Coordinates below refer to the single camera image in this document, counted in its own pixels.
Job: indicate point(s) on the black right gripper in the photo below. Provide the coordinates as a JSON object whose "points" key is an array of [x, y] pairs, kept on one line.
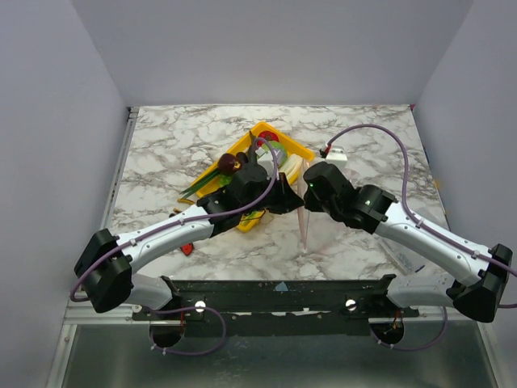
{"points": [[313, 178]]}

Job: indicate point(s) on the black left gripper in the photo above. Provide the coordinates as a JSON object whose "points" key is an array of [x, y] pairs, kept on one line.
{"points": [[287, 200]]}

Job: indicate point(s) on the clear pink-dotted zip bag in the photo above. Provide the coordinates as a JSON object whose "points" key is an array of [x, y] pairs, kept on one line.
{"points": [[318, 230]]}

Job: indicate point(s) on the green celery stalk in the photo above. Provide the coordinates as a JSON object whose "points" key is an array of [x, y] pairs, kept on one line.
{"points": [[291, 167]]}

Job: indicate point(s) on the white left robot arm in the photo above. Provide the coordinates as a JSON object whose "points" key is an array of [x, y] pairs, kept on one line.
{"points": [[107, 269]]}

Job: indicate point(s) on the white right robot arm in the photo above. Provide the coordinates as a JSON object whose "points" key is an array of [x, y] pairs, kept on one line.
{"points": [[475, 276]]}

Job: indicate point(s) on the dark purple round fruit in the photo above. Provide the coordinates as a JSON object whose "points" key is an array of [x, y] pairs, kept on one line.
{"points": [[228, 164]]}

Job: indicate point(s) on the yellow plastic tray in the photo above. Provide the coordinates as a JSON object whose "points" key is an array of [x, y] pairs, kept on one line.
{"points": [[242, 144]]}

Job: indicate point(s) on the green cabbage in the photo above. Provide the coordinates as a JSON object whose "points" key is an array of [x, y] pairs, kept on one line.
{"points": [[280, 152]]}

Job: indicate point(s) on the red tomato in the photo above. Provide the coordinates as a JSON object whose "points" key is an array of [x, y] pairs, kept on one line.
{"points": [[268, 136]]}

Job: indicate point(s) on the green chive bundle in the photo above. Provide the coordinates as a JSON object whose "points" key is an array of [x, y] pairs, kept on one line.
{"points": [[201, 182]]}

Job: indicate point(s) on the clear plastic packet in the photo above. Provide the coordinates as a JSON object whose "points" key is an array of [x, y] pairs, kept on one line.
{"points": [[405, 259]]}

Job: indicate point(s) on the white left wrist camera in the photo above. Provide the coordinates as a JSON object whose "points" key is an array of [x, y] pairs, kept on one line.
{"points": [[265, 160]]}

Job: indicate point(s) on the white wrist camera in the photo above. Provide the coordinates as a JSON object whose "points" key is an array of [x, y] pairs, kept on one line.
{"points": [[334, 154], [265, 160]]}

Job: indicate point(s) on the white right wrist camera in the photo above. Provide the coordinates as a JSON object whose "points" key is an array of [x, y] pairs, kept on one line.
{"points": [[334, 154]]}

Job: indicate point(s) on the red black handled tool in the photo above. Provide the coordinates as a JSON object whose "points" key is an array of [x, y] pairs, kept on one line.
{"points": [[187, 249]]}

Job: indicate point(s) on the black metal base rail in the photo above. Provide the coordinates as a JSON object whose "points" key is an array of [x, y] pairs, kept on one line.
{"points": [[277, 307]]}

